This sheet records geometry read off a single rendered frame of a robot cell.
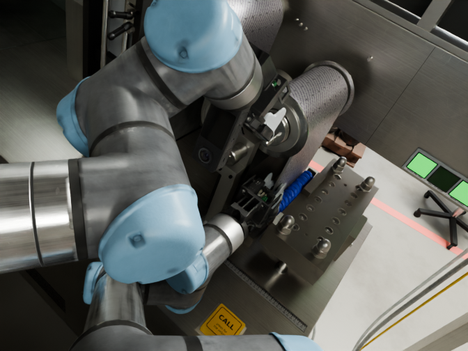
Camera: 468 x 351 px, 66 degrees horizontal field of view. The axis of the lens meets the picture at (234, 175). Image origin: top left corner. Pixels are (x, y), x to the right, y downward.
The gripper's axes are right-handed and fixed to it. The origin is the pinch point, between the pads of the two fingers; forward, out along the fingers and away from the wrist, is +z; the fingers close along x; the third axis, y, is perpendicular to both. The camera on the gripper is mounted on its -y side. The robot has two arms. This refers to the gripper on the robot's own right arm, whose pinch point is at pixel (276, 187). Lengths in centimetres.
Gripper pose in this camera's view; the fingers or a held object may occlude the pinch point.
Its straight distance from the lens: 86.4
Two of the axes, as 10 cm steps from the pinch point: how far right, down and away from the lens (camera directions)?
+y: 2.9, -6.8, -6.8
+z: 5.8, -4.4, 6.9
